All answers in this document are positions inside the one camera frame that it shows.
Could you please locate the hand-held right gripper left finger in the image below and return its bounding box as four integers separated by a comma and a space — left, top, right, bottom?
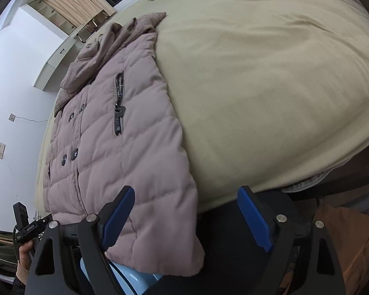
25, 186, 136, 295

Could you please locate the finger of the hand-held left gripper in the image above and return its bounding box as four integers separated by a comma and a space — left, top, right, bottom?
13, 202, 29, 232

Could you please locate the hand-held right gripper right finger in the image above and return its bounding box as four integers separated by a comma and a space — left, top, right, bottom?
237, 186, 346, 295

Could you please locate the mauve hooded padded coat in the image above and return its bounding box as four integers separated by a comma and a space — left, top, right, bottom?
42, 12, 206, 277

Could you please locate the person's left forearm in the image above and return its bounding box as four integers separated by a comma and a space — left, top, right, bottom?
15, 260, 31, 287

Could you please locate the person's left hand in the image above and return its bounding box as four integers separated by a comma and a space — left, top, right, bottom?
18, 241, 36, 265

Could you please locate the dark green bag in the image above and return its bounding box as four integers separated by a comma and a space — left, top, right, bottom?
0, 229, 19, 266

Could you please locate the black mesh chair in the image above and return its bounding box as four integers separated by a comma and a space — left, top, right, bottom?
197, 189, 299, 295

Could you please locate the light blue plastic box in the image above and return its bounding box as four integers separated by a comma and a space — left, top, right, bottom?
80, 258, 163, 295

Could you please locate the orange brown cloth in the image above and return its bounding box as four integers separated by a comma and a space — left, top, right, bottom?
280, 204, 369, 295

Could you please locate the bed with beige sheet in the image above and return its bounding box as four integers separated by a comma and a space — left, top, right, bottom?
34, 0, 369, 219

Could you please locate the beige curtain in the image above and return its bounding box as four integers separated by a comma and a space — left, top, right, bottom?
41, 0, 117, 28

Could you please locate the white wall-mounted desk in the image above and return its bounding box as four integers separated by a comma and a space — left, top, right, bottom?
33, 26, 90, 91

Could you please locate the beige chair with metal frame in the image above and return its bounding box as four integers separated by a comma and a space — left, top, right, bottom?
77, 14, 108, 42

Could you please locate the white wall shelf unit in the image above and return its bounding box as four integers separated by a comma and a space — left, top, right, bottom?
28, 0, 77, 36

